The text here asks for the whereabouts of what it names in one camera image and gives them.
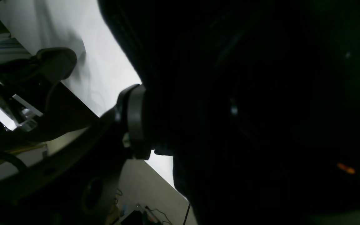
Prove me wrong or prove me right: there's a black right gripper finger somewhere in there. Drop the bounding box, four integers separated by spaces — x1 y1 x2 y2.
0 84 151 225

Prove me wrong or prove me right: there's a black T-shirt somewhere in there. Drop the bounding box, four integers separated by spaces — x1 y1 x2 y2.
98 0 360 225

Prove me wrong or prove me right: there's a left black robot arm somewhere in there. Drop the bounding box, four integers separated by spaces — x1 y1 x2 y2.
0 47 98 143

